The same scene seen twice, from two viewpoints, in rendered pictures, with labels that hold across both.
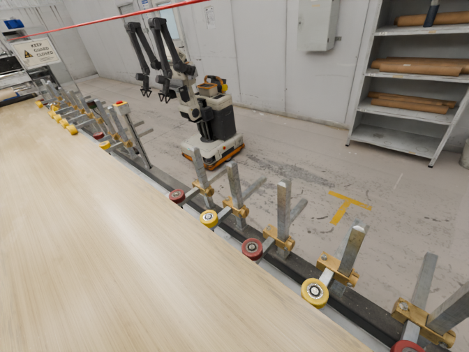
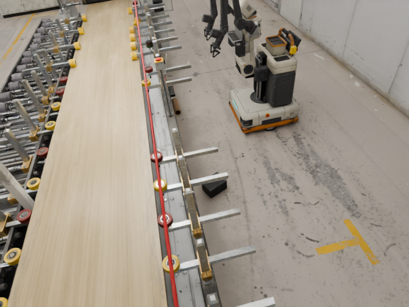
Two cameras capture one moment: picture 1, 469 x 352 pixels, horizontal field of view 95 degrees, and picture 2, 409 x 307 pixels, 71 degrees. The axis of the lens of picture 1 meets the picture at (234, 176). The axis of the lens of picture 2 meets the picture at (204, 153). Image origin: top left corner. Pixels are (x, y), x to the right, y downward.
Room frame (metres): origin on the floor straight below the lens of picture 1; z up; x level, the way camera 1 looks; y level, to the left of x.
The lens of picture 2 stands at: (-0.11, -0.73, 2.19)
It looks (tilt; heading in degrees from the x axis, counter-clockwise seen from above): 44 degrees down; 35
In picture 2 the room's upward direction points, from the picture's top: 8 degrees counter-clockwise
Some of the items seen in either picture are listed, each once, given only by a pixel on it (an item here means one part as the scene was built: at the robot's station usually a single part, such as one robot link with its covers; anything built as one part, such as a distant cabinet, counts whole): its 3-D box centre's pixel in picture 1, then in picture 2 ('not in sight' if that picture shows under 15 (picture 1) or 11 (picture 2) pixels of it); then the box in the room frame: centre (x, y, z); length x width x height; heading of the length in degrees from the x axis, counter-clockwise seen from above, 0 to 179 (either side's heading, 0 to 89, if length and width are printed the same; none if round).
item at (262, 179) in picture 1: (239, 200); (193, 183); (0.79, 0.00, 0.84); 0.43 x 0.03 x 0.04; 132
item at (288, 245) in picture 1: (278, 237); (195, 224); (0.56, -0.15, 0.81); 0.14 x 0.06 x 0.05; 42
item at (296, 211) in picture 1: (280, 229); (202, 220); (0.60, -0.17, 0.80); 0.43 x 0.03 x 0.04; 132
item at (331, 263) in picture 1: (337, 269); (204, 265); (0.37, -0.31, 0.83); 0.14 x 0.06 x 0.05; 42
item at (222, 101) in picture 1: (211, 112); (271, 70); (2.68, 0.17, 0.59); 0.55 x 0.34 x 0.83; 41
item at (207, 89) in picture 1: (207, 89); (275, 45); (2.70, 0.15, 0.87); 0.23 x 0.15 x 0.11; 41
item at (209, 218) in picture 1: (210, 223); (161, 189); (0.65, 0.14, 0.85); 0.08 x 0.08 x 0.11
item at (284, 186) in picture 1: (283, 226); (193, 218); (0.54, -0.16, 0.90); 0.04 x 0.04 x 0.48; 42
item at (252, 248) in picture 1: (252, 254); (166, 223); (0.47, -0.02, 0.85); 0.08 x 0.08 x 0.11
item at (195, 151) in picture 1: (204, 184); (180, 157); (0.91, 0.17, 0.88); 0.04 x 0.04 x 0.48; 42
